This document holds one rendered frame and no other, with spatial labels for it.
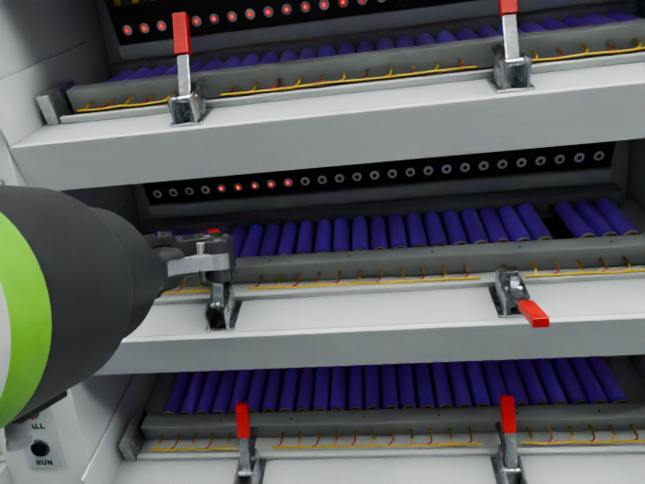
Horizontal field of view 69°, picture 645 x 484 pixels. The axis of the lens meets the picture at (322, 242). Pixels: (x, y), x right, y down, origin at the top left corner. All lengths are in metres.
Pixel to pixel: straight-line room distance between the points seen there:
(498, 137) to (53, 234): 0.32
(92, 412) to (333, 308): 0.28
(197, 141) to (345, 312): 0.20
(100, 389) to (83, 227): 0.39
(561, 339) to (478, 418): 0.15
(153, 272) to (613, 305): 0.38
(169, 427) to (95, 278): 0.42
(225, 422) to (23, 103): 0.38
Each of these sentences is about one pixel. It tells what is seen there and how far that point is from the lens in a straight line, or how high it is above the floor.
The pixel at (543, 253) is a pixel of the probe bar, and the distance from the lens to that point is 0.49.
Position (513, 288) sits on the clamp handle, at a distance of 0.44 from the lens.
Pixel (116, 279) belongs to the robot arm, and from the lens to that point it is 0.21.
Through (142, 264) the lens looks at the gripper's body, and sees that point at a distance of 0.25.
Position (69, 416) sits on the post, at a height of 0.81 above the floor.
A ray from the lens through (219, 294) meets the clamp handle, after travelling 0.46.
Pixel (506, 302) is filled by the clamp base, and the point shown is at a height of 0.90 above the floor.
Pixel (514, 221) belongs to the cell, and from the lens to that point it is 0.53.
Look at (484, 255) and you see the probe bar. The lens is 0.48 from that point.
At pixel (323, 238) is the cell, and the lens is 0.51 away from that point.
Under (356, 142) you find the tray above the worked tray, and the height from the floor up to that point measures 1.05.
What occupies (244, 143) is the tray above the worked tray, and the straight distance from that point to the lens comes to 0.41.
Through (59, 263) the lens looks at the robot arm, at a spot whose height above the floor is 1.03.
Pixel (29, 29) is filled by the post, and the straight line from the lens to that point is 0.56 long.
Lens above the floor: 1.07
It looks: 14 degrees down
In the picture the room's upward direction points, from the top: 6 degrees counter-clockwise
